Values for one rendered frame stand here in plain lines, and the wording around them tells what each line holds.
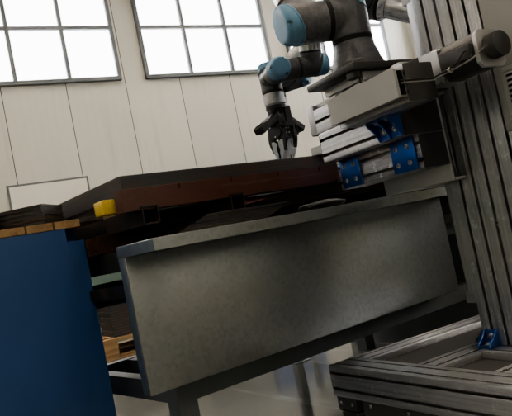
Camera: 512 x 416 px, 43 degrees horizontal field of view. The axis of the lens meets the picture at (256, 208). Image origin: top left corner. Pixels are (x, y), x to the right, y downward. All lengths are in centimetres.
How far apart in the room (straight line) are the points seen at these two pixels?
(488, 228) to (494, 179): 13
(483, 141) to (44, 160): 924
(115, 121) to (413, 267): 903
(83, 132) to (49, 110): 62
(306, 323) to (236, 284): 28
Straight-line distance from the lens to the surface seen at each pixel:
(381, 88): 155
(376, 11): 248
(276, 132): 224
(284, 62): 217
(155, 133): 1117
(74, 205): 207
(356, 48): 185
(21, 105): 1072
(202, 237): 157
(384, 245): 223
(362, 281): 213
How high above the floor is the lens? 63
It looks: 3 degrees up
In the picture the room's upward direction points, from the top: 11 degrees counter-clockwise
